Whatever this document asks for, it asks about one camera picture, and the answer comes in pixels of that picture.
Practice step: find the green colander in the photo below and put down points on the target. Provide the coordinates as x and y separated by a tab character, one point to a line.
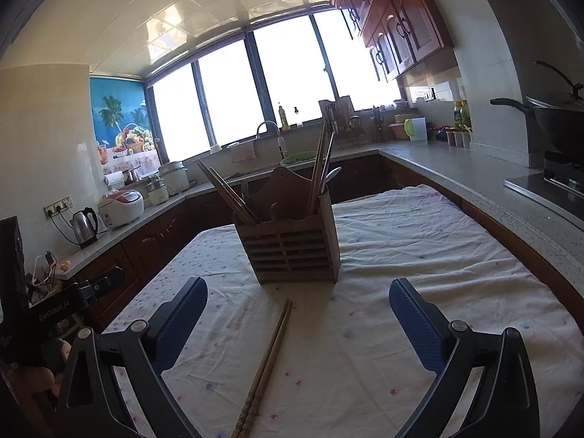
292	160

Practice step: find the wall power outlet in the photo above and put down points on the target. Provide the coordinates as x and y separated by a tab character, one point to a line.
58	205

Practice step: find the wooden cabinets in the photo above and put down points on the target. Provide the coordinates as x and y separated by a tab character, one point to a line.
410	27
150	246

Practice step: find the tangerine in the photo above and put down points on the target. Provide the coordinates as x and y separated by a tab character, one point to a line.
65	265

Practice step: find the metal chopstick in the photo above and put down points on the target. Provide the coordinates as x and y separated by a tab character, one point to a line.
329	150

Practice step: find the black wok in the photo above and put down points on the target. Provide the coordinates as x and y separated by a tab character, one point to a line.
561	127

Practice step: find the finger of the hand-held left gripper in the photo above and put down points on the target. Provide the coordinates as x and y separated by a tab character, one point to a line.
102	285

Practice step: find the large kitchen window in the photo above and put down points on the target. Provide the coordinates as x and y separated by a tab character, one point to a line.
228	96

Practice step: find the paper towel roll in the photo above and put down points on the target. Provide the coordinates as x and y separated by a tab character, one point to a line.
114	180

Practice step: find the yellow oil bottle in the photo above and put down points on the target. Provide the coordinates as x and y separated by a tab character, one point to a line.
461	116

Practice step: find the white printed tablecloth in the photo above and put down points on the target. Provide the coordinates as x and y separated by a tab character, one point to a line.
365	328

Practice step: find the speckled kitchen counter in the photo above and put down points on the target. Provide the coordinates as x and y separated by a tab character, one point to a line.
456	173

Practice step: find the white and red rice cooker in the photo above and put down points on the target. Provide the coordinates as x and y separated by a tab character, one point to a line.
121	210

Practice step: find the wooden cutting board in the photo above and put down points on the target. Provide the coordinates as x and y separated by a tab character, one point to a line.
342	105

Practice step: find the wooden upper cabinets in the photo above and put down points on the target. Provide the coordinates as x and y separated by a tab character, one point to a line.
410	27

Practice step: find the metal fork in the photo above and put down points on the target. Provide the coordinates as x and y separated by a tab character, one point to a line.
245	194

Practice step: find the beach and fruit wall poster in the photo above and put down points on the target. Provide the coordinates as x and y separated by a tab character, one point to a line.
114	114

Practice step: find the wooden lower cabinets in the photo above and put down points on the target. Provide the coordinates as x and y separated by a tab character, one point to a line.
150	246

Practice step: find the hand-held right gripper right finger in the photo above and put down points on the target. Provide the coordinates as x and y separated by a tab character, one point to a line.
417	324

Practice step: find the hanging dish cloth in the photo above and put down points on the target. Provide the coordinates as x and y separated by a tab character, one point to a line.
242	153

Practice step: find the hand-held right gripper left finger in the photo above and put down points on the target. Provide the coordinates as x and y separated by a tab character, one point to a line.
182	324

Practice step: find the kitchen faucet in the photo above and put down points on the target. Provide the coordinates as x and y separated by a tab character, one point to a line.
281	142

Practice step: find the wooden chopstick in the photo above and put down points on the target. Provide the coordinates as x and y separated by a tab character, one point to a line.
269	365
316	169
261	365
223	191
235	196
321	169

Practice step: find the metal dish rack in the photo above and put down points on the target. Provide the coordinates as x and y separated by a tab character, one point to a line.
351	132

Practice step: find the white jug with green lid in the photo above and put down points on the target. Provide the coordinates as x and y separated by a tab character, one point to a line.
416	130

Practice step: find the person's left forearm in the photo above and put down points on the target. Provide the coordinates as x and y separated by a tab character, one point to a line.
23	415

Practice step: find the small white cooker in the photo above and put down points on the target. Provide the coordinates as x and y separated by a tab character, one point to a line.
159	196

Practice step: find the seasoning jar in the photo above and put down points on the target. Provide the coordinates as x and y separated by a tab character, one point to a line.
467	139
450	138
459	139

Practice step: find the person's left hand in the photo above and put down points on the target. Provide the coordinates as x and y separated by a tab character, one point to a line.
39	381

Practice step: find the small steel pot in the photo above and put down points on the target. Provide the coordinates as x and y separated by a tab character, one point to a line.
132	175

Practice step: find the gas stove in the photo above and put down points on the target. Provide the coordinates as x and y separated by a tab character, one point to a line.
538	191

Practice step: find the steel electric kettle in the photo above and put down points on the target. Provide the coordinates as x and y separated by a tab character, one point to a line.
84	228

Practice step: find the wooden utensil holder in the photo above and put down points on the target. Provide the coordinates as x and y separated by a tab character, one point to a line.
292	255

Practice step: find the pink basin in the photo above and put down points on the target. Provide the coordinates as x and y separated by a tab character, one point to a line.
396	132

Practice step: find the metal spoon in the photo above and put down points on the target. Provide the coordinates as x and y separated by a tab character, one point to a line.
334	173

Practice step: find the small white cup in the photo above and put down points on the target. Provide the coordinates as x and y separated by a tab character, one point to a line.
215	149

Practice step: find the yellow dish soap bottle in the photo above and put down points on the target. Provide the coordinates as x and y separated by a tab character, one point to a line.
284	118

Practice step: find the large white rice cooker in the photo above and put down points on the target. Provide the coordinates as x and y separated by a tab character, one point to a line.
175	178

